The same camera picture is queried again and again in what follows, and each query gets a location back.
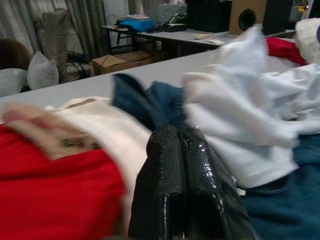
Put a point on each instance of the dark brown armchair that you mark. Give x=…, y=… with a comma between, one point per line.
x=12, y=55

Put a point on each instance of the grey striped curtain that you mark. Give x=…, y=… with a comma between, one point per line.
x=87, y=25

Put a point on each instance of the white fluffy garment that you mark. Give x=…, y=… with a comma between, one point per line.
x=310, y=37

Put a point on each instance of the plain red t-shirt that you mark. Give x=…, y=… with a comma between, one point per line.
x=50, y=200

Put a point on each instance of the black box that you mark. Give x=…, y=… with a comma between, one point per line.
x=208, y=15

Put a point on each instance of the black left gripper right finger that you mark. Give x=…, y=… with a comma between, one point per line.
x=207, y=200

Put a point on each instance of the white trousers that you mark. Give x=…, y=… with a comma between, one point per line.
x=105, y=125

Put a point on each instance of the open cardboard box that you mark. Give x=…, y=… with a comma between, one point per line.
x=110, y=63

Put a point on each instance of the grey furry post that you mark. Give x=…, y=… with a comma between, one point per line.
x=55, y=32

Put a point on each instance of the light grey pillow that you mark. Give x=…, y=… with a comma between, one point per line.
x=12, y=82
x=42, y=72

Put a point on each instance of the grey desk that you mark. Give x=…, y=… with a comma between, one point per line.
x=180, y=37

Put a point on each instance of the red t-shirt white print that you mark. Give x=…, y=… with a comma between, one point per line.
x=282, y=50

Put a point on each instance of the dark blue knit sweater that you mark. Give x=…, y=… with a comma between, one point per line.
x=140, y=100

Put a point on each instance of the white shirt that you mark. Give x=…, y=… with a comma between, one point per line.
x=237, y=125

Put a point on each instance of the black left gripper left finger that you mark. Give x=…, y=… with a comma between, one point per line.
x=160, y=175

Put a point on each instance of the white remote control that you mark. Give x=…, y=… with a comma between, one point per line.
x=202, y=36

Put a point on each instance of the wooden speaker box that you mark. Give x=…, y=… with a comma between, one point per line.
x=237, y=27

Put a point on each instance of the white paper slip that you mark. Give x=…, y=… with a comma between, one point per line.
x=217, y=42

